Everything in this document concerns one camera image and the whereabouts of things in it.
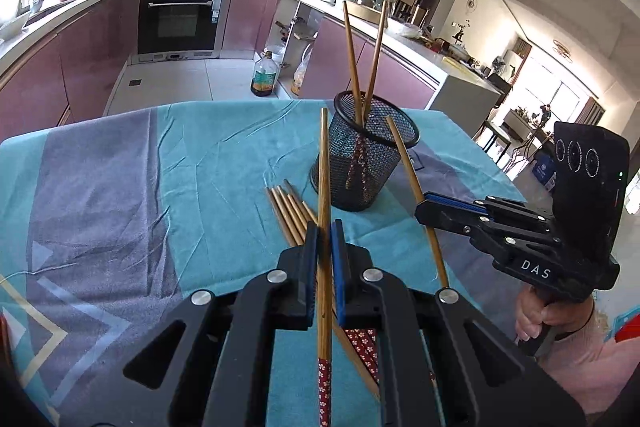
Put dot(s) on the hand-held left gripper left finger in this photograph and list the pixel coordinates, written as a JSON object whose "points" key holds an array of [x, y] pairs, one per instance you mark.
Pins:
{"points": [[312, 257]]}

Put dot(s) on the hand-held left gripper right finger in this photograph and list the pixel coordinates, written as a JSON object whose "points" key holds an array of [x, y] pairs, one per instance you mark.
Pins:
{"points": [[339, 257]]}

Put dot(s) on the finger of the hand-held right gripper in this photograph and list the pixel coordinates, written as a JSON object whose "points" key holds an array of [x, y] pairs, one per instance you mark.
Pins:
{"points": [[455, 201], [445, 217]]}

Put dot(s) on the black mesh utensil holder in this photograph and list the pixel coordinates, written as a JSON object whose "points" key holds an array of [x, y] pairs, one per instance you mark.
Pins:
{"points": [[380, 172]]}

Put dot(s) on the person's right forearm pink sleeve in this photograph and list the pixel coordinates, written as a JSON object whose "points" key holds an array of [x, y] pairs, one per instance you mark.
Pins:
{"points": [[590, 362]]}

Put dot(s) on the person's right hand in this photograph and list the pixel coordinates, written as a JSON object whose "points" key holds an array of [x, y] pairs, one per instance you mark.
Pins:
{"points": [[525, 314]]}

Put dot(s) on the blue bag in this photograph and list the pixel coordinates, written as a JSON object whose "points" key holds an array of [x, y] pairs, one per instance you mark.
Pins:
{"points": [[544, 172]]}

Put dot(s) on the dark dining chair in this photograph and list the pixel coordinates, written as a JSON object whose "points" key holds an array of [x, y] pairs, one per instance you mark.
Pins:
{"points": [[495, 134]]}

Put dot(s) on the red plastic object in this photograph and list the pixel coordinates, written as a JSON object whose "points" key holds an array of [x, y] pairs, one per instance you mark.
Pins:
{"points": [[629, 327]]}

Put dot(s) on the round ceiling lamp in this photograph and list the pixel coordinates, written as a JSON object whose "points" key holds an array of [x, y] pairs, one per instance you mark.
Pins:
{"points": [[562, 48]]}

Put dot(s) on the clear plastic bag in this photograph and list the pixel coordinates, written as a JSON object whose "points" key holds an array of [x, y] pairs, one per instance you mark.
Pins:
{"points": [[301, 77]]}

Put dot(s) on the cooking oil bottle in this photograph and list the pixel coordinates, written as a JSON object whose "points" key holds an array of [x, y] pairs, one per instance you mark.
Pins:
{"points": [[264, 77]]}

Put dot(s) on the teal and grey tablecloth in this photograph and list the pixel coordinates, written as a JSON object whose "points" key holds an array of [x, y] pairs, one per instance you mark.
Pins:
{"points": [[125, 207]]}

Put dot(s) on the black built-in oven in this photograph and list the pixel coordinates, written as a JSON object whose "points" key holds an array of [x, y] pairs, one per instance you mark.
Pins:
{"points": [[175, 17]]}

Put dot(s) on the pink kitchen cabinets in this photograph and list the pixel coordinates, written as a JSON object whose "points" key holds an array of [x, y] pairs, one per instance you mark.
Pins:
{"points": [[90, 52]]}

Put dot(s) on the white bowl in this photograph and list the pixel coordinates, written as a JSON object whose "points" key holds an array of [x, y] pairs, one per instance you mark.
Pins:
{"points": [[14, 27]]}

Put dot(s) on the wall clock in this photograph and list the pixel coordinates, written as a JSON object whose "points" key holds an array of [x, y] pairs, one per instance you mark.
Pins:
{"points": [[472, 4]]}

